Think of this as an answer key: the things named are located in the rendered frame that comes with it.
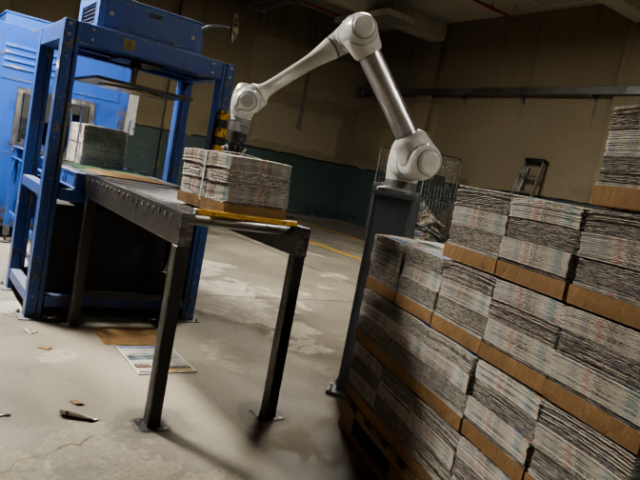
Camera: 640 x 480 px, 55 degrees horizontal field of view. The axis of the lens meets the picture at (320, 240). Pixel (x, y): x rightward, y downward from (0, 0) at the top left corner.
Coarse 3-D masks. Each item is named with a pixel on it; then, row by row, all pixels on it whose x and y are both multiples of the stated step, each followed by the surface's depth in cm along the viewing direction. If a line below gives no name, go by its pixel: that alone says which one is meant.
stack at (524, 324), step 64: (384, 256) 241; (384, 320) 232; (448, 320) 190; (512, 320) 161; (384, 384) 226; (448, 384) 184; (512, 384) 156; (384, 448) 217; (448, 448) 179; (512, 448) 152
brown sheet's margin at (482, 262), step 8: (448, 248) 195; (456, 248) 190; (448, 256) 194; (456, 256) 190; (464, 256) 186; (472, 256) 181; (480, 256) 178; (488, 256) 174; (472, 264) 181; (480, 264) 178; (488, 264) 174; (496, 264) 171
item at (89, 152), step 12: (72, 132) 410; (84, 132) 389; (96, 132) 392; (108, 132) 397; (120, 132) 403; (72, 144) 409; (84, 144) 390; (96, 144) 394; (108, 144) 398; (120, 144) 402; (72, 156) 406; (84, 156) 391; (96, 156) 395; (108, 156) 400; (120, 156) 404; (108, 168) 401; (120, 168) 406
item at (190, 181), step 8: (184, 152) 253; (192, 152) 247; (200, 152) 242; (192, 160) 246; (200, 160) 242; (184, 168) 252; (192, 168) 247; (200, 168) 242; (184, 176) 252; (192, 176) 247; (184, 184) 252; (192, 184) 246; (192, 192) 246
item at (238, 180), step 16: (224, 160) 228; (240, 160) 228; (256, 160) 234; (208, 176) 237; (224, 176) 228; (240, 176) 228; (256, 176) 233; (272, 176) 237; (288, 176) 243; (208, 192) 237; (224, 192) 228; (240, 192) 229; (256, 192) 234; (272, 192) 239; (288, 192) 244; (272, 208) 241
